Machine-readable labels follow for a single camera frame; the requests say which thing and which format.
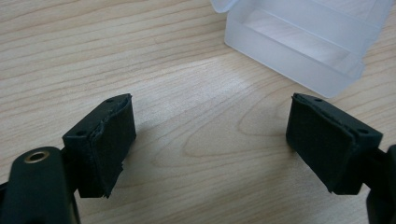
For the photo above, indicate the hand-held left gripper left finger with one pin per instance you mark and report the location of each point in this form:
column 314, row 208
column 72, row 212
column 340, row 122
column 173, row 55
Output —
column 102, row 146

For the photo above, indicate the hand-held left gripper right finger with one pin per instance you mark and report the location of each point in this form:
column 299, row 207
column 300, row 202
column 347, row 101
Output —
column 323, row 146

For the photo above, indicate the translucent plastic pencil box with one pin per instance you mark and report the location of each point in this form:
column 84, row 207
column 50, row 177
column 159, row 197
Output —
column 299, row 46

